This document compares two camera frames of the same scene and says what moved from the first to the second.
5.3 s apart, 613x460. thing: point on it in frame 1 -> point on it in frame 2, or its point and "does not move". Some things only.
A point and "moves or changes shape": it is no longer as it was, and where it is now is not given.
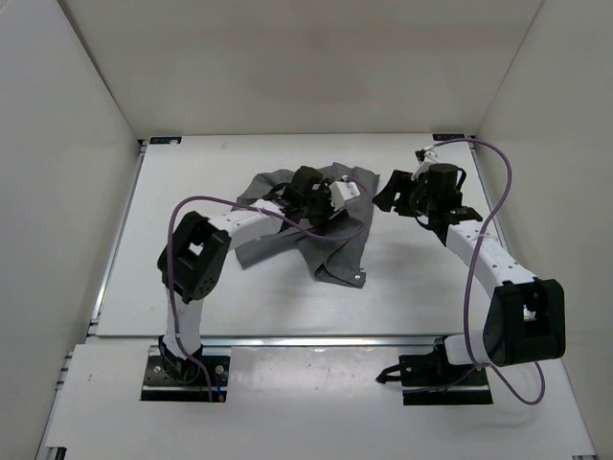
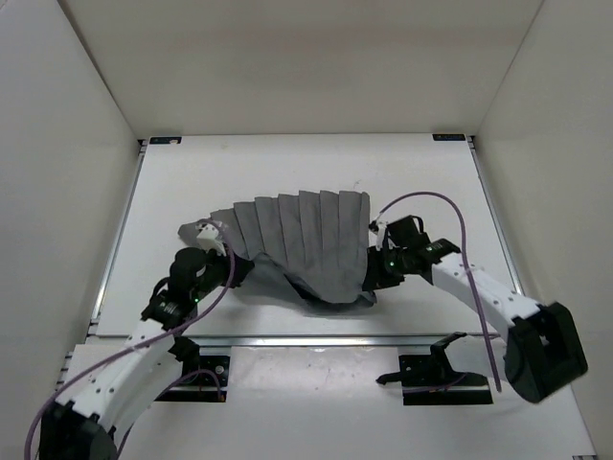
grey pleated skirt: x=339 y=202 moves or changes shape
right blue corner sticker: x=438 y=137 does not move
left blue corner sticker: x=166 y=140 does not move
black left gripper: x=325 y=220 -> x=240 y=269
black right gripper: x=397 y=184 -> x=375 y=278
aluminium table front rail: x=151 y=342 does not move
